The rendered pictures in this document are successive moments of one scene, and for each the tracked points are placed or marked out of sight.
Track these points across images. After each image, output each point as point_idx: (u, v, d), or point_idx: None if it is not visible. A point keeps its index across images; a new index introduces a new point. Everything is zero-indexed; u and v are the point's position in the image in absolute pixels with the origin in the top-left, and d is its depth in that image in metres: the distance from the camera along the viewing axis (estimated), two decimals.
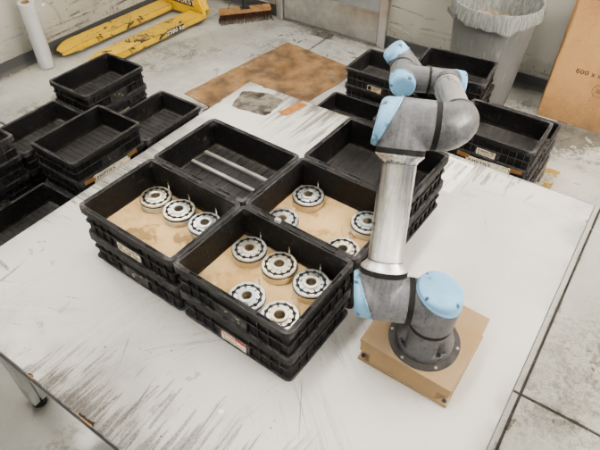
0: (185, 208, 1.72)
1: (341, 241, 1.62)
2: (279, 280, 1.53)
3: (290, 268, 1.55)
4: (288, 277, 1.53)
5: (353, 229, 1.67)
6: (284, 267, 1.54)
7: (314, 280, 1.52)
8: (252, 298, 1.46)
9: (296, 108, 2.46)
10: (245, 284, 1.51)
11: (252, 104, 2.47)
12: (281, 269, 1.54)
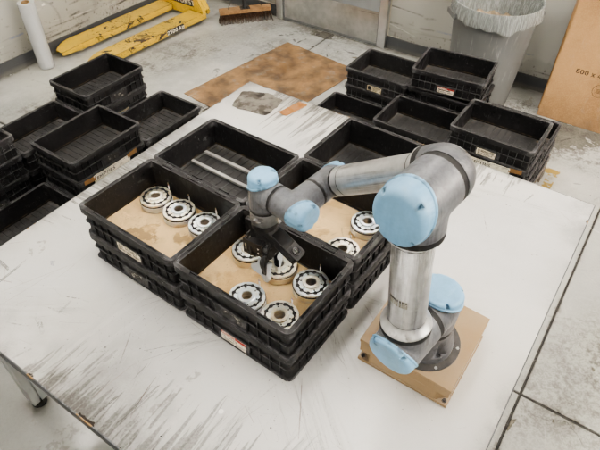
0: (185, 208, 1.72)
1: (341, 241, 1.62)
2: (279, 280, 1.53)
3: (290, 268, 1.55)
4: (288, 277, 1.53)
5: (353, 229, 1.67)
6: (284, 267, 1.54)
7: (314, 280, 1.52)
8: (252, 298, 1.46)
9: (296, 108, 2.46)
10: (245, 284, 1.51)
11: (252, 104, 2.47)
12: (281, 269, 1.54)
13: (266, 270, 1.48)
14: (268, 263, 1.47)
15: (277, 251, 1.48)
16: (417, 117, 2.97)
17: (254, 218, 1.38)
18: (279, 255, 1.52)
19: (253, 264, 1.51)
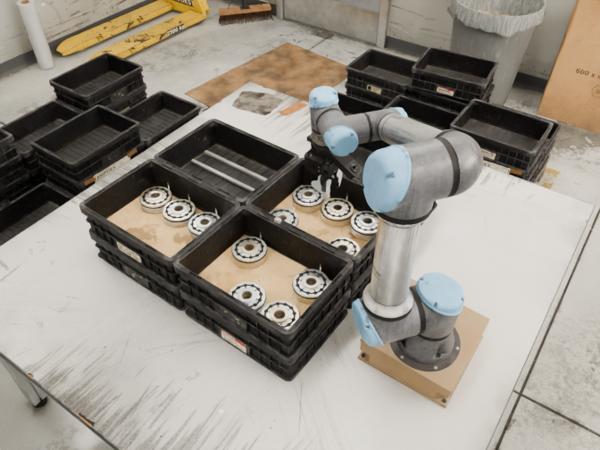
0: (185, 208, 1.72)
1: (341, 241, 1.62)
2: (337, 221, 1.70)
3: (347, 212, 1.72)
4: (345, 219, 1.70)
5: (353, 229, 1.67)
6: (342, 211, 1.71)
7: (314, 280, 1.52)
8: (252, 298, 1.46)
9: (296, 108, 2.46)
10: (245, 284, 1.51)
11: (252, 104, 2.47)
12: (339, 212, 1.71)
13: (326, 187, 1.59)
14: (328, 180, 1.58)
15: (336, 169, 1.58)
16: (417, 117, 2.97)
17: (315, 136, 1.48)
18: (339, 173, 1.62)
19: (313, 182, 1.62)
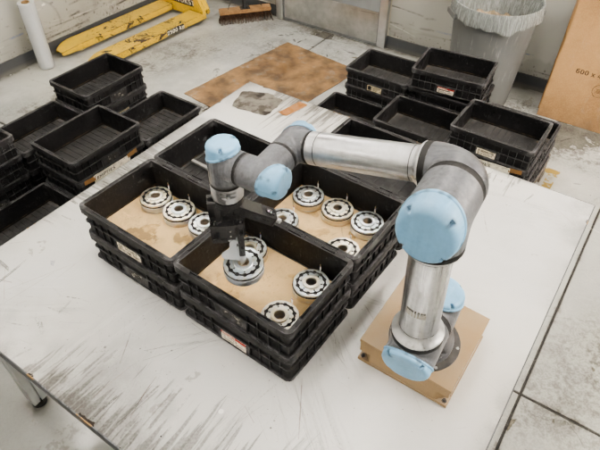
0: (185, 208, 1.72)
1: (341, 241, 1.62)
2: (337, 221, 1.70)
3: (347, 212, 1.72)
4: (345, 219, 1.70)
5: (353, 229, 1.67)
6: (342, 211, 1.71)
7: (314, 280, 1.52)
8: (249, 265, 1.37)
9: (296, 108, 2.46)
10: None
11: (252, 104, 2.47)
12: (339, 212, 1.71)
13: (245, 250, 1.34)
14: None
15: None
16: (417, 117, 2.97)
17: (224, 196, 1.22)
18: None
19: (224, 253, 1.35)
